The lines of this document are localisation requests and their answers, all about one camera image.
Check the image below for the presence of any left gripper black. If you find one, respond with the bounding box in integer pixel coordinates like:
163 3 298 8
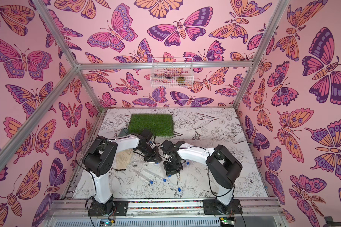
139 145 164 162

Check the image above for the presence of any test tube blue stopper two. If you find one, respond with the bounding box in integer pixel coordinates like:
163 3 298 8
167 176 182 193

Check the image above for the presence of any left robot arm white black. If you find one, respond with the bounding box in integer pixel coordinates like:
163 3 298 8
82 129 162 217

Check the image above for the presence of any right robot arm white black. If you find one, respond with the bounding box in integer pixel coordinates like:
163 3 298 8
160 140 243 215

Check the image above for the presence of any beige work glove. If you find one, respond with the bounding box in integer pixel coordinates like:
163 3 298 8
115 148 133 171

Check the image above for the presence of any green artificial grass mat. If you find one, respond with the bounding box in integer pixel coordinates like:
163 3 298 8
127 113 174 137

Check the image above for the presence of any white wire basket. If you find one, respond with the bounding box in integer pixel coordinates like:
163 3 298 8
149 57 194 89

